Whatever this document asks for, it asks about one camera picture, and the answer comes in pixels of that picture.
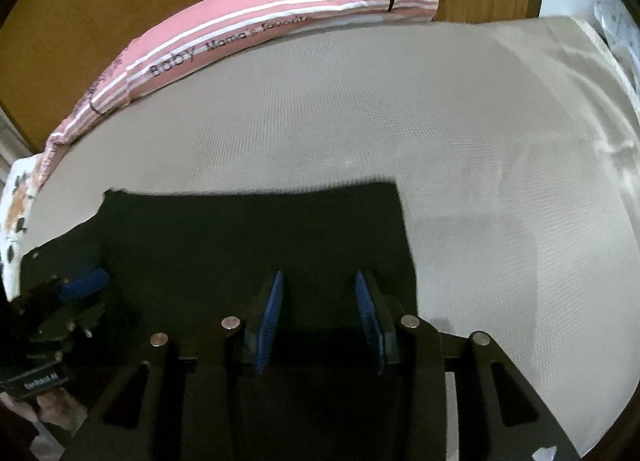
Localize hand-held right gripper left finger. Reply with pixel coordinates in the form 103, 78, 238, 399
65, 270, 286, 461

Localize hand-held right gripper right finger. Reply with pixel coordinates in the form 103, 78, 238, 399
354, 270, 583, 461

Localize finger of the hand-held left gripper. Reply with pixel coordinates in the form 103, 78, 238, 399
15, 268, 111, 313
27, 300, 110, 343

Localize black pants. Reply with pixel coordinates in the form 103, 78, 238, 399
20, 180, 426, 461

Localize person's left hand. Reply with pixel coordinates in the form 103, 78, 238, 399
27, 385, 90, 438

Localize white floral pillow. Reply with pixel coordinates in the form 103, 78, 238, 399
0, 156, 47, 303

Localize beige patterned curtain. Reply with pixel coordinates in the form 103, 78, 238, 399
0, 108, 32, 169

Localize grey bed sheet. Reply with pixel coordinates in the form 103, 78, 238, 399
15, 15, 640, 459

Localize brown woven headboard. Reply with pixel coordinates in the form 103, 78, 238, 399
0, 0, 546, 154

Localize pink striped tree-print pillow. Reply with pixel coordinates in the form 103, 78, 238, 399
31, 0, 440, 192

